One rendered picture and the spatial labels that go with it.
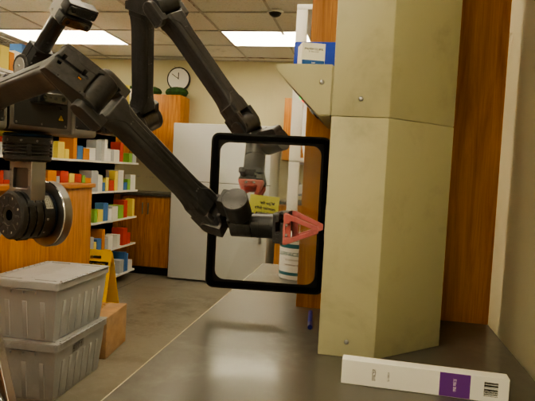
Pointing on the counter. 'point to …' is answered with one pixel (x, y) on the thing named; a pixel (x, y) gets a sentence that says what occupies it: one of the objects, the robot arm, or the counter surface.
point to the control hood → (312, 86)
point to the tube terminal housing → (388, 176)
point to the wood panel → (459, 153)
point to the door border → (217, 193)
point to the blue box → (325, 54)
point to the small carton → (311, 53)
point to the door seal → (320, 216)
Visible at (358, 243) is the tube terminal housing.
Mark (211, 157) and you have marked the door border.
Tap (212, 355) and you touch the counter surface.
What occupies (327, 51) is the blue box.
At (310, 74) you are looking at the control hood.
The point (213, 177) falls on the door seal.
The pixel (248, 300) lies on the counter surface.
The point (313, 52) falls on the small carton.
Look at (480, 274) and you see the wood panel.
